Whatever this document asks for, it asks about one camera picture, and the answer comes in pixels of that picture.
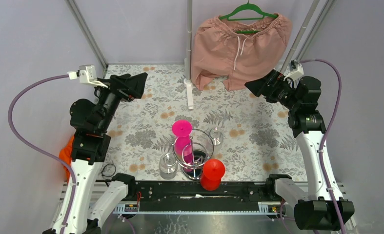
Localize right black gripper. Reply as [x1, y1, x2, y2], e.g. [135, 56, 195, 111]
[244, 69, 300, 111]

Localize clear ribbed wine glass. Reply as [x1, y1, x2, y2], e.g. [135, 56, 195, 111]
[208, 127, 224, 146]

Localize red plastic wine glass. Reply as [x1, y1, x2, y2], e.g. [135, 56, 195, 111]
[200, 159, 225, 191]

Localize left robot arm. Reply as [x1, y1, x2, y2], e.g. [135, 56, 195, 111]
[47, 70, 148, 234]

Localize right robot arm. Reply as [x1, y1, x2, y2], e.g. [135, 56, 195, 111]
[245, 70, 355, 233]

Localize magenta plastic wine glass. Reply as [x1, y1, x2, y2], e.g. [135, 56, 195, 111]
[172, 119, 193, 164]

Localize chrome wine glass rack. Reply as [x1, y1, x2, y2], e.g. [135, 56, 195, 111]
[172, 129, 214, 181]

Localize clear wine glass left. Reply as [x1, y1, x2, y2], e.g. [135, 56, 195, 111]
[159, 153, 178, 180]

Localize pink shorts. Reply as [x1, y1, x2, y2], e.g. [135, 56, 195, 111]
[190, 13, 293, 91]

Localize floral table cloth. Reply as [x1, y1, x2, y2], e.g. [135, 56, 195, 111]
[104, 64, 307, 181]

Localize green clothes hanger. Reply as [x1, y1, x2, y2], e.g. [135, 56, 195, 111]
[219, 0, 278, 21]

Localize orange cloth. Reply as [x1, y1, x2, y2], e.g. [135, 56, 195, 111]
[59, 136, 74, 182]

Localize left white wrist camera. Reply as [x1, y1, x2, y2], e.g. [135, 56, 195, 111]
[67, 64, 108, 88]

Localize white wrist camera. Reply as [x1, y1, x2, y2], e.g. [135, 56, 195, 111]
[284, 60, 304, 81]
[67, 64, 108, 88]

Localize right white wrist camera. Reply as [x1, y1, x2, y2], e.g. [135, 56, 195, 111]
[284, 60, 304, 81]

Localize black ring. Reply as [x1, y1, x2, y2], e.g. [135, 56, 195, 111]
[101, 163, 118, 179]

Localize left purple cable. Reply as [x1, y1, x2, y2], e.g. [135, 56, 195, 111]
[8, 74, 79, 234]

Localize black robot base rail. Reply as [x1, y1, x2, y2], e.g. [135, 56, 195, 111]
[115, 181, 282, 215]

